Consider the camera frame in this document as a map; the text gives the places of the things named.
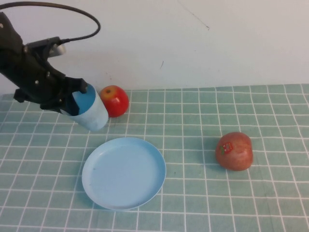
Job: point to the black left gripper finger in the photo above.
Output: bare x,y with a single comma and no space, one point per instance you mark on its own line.
78,83
72,105

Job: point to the silver grey wrist camera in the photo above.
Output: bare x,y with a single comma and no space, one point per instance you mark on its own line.
56,49

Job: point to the light blue plastic cup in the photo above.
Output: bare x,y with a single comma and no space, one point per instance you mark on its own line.
95,116

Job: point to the green white checked tablecloth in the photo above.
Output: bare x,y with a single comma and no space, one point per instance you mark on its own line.
217,198

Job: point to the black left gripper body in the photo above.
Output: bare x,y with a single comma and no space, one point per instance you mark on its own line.
36,77

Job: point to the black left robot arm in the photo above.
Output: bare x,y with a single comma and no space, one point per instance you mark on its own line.
8,41

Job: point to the shiny red yellow apple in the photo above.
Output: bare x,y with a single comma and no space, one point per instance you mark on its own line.
118,102

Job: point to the dull red apple with sticker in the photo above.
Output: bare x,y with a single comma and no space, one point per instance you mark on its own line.
237,154

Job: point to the light blue round plate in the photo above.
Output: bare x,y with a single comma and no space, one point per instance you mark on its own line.
124,174

